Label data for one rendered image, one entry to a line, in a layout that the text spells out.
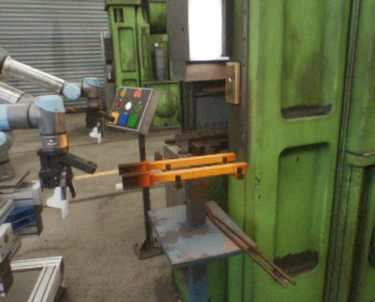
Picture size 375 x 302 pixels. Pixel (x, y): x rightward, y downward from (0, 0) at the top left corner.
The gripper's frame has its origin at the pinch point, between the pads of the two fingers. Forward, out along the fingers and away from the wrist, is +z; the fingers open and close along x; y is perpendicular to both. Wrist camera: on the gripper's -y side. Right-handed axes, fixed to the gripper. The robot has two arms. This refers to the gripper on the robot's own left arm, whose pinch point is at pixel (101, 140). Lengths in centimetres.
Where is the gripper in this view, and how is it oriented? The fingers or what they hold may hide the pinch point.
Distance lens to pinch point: 196.5
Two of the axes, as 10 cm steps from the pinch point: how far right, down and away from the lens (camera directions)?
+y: -9.9, 0.7, -1.3
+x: 1.4, 2.7, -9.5
